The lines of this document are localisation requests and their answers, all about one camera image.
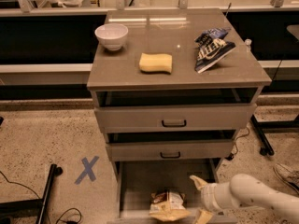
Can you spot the bottom grey drawer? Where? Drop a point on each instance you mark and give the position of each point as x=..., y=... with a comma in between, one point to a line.
x=140, y=179

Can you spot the yellow sponge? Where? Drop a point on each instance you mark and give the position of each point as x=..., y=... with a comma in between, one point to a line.
x=155, y=63

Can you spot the grey drawer cabinet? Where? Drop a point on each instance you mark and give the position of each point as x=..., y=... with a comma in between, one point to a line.
x=116, y=80

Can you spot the brown chip bag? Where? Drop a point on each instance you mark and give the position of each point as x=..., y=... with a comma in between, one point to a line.
x=168, y=206

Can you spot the middle grey drawer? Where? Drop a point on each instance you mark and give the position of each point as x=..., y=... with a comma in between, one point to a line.
x=161, y=151

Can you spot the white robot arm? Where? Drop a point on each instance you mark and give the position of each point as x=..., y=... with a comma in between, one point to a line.
x=243, y=191

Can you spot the white sneaker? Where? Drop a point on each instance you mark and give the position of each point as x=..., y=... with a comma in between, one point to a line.
x=287, y=175

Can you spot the black stand leg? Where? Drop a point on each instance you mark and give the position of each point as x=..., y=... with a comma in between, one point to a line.
x=260, y=126
x=31, y=208

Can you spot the grey drawer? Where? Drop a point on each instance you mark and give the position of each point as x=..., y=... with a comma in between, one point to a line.
x=140, y=179
x=161, y=151
x=169, y=118

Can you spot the blue chip bag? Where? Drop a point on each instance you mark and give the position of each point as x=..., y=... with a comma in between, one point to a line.
x=211, y=48

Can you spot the white bowl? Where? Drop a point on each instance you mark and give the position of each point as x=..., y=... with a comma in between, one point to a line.
x=112, y=36

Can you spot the small clear bottle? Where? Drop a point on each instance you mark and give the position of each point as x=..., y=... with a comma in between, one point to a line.
x=248, y=44

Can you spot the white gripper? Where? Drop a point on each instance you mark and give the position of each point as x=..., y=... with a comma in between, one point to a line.
x=206, y=195

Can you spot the blue tape cross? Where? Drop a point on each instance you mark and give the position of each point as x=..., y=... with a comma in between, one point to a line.
x=88, y=169

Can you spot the black stand leg right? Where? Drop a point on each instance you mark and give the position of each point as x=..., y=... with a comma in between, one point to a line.
x=260, y=126

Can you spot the top grey drawer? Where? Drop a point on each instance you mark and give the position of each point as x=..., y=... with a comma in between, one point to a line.
x=169, y=118

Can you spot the black stand leg left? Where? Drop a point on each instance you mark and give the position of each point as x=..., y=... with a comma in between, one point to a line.
x=31, y=208

